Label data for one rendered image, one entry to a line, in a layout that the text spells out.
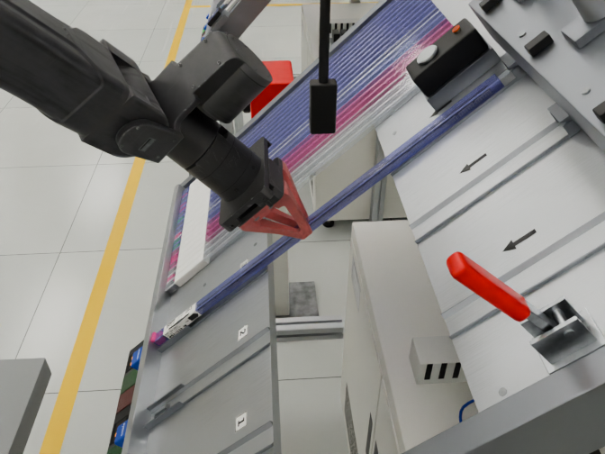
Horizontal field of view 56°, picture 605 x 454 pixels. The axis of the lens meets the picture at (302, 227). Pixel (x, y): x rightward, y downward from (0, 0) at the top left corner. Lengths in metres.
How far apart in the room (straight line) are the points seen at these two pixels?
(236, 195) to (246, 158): 0.04
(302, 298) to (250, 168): 1.27
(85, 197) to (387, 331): 1.73
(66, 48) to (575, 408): 0.39
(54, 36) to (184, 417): 0.40
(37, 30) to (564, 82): 0.35
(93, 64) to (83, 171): 2.17
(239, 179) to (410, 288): 0.49
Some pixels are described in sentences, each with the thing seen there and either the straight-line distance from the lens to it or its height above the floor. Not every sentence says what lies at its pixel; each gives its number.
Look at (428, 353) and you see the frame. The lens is 0.83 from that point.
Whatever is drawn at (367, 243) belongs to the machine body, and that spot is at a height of 0.62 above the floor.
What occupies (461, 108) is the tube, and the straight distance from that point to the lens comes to 0.58.
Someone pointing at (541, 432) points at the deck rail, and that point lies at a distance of 0.38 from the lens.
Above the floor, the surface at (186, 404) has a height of 0.76.
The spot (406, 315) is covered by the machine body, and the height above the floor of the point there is 0.62.
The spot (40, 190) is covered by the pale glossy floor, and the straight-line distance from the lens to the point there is 2.55.
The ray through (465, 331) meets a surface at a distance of 0.43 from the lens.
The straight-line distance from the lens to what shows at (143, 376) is 0.72.
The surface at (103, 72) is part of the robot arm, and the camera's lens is 0.45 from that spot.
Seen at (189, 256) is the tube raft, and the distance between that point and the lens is 0.82.
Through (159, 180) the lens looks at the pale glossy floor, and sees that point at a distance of 2.45.
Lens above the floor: 1.28
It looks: 37 degrees down
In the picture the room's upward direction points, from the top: straight up
